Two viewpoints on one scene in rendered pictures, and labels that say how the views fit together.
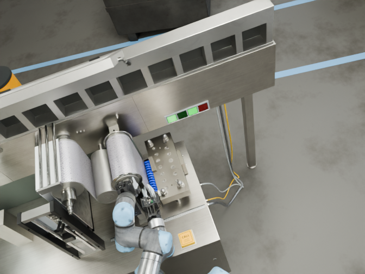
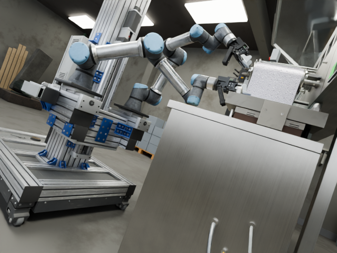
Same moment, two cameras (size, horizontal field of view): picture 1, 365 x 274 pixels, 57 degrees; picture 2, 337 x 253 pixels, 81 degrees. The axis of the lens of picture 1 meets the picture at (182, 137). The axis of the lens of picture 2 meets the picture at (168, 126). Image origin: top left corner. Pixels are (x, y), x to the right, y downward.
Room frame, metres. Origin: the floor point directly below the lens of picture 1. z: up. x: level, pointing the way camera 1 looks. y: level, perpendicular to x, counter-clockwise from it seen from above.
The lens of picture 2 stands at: (1.05, -0.88, 0.74)
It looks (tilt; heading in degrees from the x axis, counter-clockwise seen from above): 2 degrees up; 116
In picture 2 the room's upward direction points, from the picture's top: 21 degrees clockwise
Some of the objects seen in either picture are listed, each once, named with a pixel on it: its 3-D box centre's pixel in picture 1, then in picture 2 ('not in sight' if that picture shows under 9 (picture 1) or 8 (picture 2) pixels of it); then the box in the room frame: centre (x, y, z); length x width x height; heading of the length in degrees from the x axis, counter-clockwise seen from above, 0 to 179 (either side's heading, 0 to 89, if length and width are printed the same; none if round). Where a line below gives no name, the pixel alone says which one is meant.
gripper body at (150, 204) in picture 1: (151, 209); (225, 85); (0.74, 0.26, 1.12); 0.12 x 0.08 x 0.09; 0
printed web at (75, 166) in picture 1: (104, 178); (269, 99); (0.98, 0.45, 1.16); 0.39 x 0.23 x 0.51; 90
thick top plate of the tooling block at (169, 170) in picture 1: (166, 166); (270, 112); (1.02, 0.14, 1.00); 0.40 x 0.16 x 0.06; 0
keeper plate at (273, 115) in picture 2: (182, 161); (273, 115); (1.04, 0.05, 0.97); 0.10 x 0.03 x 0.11; 0
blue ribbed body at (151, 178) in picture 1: (150, 176); not in sight; (0.98, 0.24, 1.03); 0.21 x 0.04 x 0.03; 0
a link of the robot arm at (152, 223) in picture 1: (155, 224); (212, 84); (0.66, 0.26, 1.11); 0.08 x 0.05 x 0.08; 90
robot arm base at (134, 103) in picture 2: not in sight; (134, 104); (0.00, 0.48, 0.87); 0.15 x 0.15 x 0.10
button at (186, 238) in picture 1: (186, 238); not in sight; (0.63, 0.16, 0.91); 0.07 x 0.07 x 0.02; 0
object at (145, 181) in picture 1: (142, 169); (268, 96); (0.98, 0.26, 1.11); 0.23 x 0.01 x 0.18; 0
